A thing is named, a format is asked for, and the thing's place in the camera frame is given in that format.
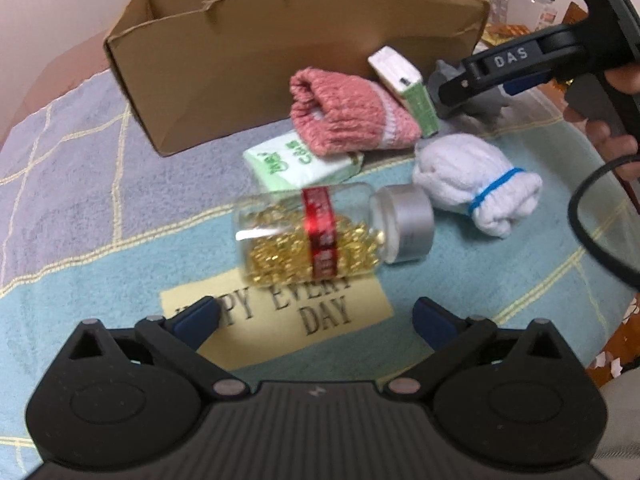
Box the glass bottle gold beads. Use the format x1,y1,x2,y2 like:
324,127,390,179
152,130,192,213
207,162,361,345
233,183,435,287

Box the black cable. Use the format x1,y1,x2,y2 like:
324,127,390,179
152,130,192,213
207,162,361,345
568,155,640,288

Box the green white tissue pack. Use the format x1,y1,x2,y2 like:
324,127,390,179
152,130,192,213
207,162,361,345
368,46,439,138

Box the brown cardboard box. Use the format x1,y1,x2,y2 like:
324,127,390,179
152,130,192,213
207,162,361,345
104,0,489,156

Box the pink knitted sock roll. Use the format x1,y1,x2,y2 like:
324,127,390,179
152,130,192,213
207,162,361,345
290,67,422,156

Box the blue grey checked cloth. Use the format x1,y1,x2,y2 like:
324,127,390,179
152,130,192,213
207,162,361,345
1,73,639,479

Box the white sock roll blue band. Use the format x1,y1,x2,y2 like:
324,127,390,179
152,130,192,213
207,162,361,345
412,133,544,238

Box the grey cat plush toy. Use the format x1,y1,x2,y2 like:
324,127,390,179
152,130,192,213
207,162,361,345
426,58,516,123

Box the yellow happy every day card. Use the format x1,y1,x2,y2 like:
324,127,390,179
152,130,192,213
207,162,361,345
160,269,394,370

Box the black lid clear container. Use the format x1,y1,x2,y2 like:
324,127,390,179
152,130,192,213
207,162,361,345
486,0,556,38

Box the person's right hand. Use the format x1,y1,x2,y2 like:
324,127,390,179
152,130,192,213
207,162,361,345
563,63,639,182

